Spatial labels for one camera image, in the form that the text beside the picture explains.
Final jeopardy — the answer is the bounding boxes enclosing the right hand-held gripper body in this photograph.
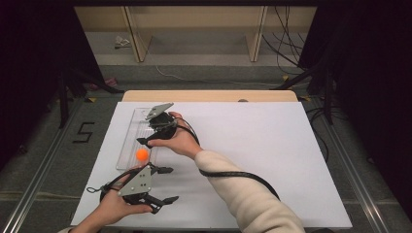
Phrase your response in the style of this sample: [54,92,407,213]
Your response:
[144,102,179,141]

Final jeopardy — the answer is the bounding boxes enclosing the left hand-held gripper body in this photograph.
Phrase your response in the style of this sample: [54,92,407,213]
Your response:
[117,163,157,207]

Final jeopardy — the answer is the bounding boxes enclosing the orange ball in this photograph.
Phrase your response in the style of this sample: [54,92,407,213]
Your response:
[135,148,150,162]

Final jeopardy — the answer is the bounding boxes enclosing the clear plastic tray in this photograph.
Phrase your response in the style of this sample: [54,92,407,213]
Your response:
[115,107,162,172]

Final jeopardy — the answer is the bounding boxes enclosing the person's right hand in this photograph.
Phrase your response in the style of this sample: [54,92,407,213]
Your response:
[147,111,204,161]

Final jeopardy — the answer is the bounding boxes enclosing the person's left hand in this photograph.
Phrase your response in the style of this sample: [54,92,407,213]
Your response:
[96,165,154,228]

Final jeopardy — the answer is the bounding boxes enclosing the wooden table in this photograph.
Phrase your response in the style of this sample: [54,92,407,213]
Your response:
[121,89,299,104]

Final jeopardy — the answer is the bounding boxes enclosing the pink floor object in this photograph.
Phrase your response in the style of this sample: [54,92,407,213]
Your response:
[88,77,119,91]

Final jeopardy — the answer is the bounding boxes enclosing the white crumpled object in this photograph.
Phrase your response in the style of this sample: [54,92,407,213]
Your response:
[114,35,132,50]

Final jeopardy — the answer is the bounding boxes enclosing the black stand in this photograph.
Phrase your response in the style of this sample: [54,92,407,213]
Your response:
[271,60,335,126]
[57,68,124,130]

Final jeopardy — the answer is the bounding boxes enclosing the wooden shelf unit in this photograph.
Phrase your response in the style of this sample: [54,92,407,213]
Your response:
[74,5,318,63]

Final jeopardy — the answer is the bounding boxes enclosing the dark curtain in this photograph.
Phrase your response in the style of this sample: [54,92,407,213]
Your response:
[296,0,412,222]
[0,0,105,171]

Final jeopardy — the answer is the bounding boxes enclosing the left hand-held gripper cable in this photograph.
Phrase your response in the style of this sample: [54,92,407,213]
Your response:
[86,167,146,202]

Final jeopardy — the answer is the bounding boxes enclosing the hand-held gripper cable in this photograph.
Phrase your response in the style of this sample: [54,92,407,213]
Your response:
[86,167,146,202]
[176,116,282,201]

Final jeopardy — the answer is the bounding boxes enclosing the white floor cable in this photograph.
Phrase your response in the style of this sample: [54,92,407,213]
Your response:
[154,65,284,88]

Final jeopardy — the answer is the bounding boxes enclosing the right hand-held gripper cable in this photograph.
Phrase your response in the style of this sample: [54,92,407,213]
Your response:
[176,116,282,201]

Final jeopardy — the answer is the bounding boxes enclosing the aluminium floor rail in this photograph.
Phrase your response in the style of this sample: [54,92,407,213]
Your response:
[310,96,391,233]
[0,96,86,233]

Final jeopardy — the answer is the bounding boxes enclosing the black hanging cables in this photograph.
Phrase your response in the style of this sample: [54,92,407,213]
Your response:
[260,5,313,76]

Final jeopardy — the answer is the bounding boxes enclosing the black floor cable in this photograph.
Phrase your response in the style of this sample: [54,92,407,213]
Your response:
[305,106,330,163]

